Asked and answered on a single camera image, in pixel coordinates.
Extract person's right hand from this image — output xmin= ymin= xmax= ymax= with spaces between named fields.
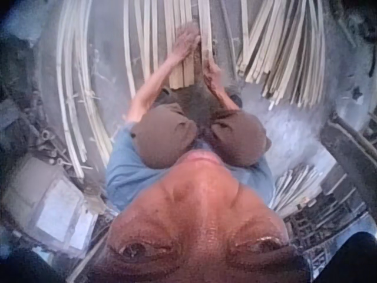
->
xmin=202 ymin=60 xmax=223 ymax=91

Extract person's left hand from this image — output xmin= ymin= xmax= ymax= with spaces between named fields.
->
xmin=171 ymin=24 xmax=203 ymax=61

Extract long split bamboo strip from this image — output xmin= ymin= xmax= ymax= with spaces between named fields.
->
xmin=197 ymin=0 xmax=215 ymax=61

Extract bundle of short bamboo slats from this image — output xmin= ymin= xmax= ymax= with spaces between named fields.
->
xmin=163 ymin=0 xmax=197 ymax=90

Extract loose thin bamboo strips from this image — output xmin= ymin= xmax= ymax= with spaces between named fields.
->
xmin=123 ymin=0 xmax=162 ymax=99

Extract heap of pale bamboo slats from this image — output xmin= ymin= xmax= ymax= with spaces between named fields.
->
xmin=234 ymin=0 xmax=328 ymax=109

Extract person's legs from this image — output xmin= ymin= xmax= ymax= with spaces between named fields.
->
xmin=130 ymin=80 xmax=273 ymax=170

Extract bundle of curved bamboo strips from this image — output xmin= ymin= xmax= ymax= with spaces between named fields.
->
xmin=55 ymin=0 xmax=114 ymax=179

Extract small bundle of bamboo sticks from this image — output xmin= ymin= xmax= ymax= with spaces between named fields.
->
xmin=272 ymin=163 xmax=322 ymax=218

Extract dark wooden plank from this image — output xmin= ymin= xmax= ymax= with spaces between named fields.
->
xmin=319 ymin=115 xmax=373 ymax=195

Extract heap of metal tools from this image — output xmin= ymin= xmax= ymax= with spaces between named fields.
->
xmin=28 ymin=126 xmax=76 ymax=173

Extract dark slatted crate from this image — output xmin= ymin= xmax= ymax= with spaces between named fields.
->
xmin=282 ymin=191 xmax=371 ymax=269

